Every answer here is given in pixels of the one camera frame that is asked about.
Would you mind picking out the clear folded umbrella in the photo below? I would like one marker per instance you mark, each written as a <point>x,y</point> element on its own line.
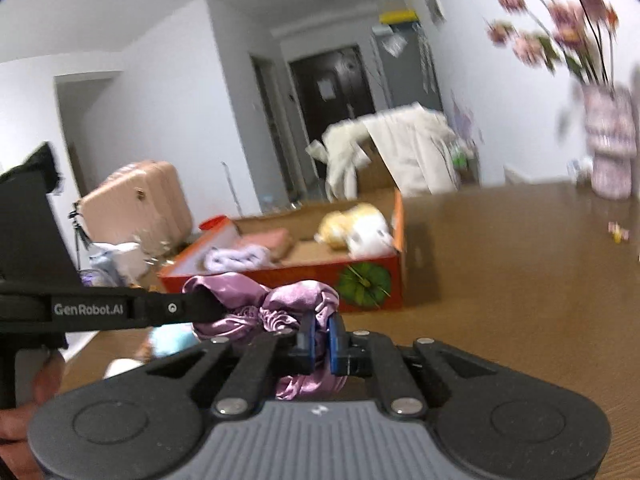
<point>426,60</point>

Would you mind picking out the small wrapped candy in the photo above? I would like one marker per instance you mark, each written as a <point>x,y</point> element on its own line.
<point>618,233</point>

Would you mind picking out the grey refrigerator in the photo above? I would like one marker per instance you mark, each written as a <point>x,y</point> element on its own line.
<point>407,70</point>

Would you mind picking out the black knit hat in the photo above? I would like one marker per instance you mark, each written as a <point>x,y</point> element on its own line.
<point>45,165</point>

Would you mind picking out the wall poster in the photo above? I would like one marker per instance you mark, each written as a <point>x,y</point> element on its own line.
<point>435,2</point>

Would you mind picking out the person's left hand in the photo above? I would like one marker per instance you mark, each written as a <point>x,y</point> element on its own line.
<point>15,440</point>

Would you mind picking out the pink layered sponge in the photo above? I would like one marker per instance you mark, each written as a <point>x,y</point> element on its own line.
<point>270,242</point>

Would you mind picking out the paper sheet on refrigerator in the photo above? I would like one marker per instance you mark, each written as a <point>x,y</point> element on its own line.
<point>394,45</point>

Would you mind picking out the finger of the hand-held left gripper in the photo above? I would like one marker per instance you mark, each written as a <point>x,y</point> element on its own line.
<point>190,305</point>

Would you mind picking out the pink ribbed suitcase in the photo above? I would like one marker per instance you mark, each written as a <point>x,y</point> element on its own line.
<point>135,200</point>

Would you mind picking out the red cardboard box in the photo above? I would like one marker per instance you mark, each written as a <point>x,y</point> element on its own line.
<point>300,285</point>

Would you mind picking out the pink textured vase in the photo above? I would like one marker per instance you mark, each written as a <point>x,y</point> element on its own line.
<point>610,150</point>

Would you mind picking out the beige jacket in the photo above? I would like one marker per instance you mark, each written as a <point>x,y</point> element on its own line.
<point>420,150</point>

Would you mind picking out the purple satin scrunchie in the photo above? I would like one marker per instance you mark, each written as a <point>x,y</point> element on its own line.
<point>280,305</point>

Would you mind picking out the blue fluffy plush toy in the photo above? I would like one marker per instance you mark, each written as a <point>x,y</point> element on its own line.
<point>170,341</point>

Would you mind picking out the white door notice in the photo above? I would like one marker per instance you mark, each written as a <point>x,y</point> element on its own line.
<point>327,88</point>

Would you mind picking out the yellow plush toy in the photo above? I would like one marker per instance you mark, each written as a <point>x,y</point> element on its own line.
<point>345,225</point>

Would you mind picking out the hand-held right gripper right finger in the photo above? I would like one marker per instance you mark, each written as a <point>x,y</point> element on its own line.
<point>337,340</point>

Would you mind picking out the purple dried flowers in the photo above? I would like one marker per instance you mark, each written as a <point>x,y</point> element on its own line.
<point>465,120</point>

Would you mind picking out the lavender fuzzy headband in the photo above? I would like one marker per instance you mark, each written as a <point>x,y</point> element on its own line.
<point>235,258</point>

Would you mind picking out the brown cardboard box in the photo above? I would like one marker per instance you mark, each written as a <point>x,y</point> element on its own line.
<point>375,170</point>

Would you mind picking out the interior door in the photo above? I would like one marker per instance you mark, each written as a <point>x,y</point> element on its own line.
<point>272,125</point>

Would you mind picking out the black paper bag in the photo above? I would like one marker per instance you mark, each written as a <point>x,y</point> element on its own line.
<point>30,230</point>

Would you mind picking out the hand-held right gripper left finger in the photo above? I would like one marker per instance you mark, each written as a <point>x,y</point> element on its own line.
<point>306,340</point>

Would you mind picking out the dark entrance door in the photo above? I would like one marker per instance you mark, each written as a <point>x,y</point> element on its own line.
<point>350,105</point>

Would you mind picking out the dried pink roses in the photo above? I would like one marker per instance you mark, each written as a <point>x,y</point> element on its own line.
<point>565,25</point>

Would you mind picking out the yellow box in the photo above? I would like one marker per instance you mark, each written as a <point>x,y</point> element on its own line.
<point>397,16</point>

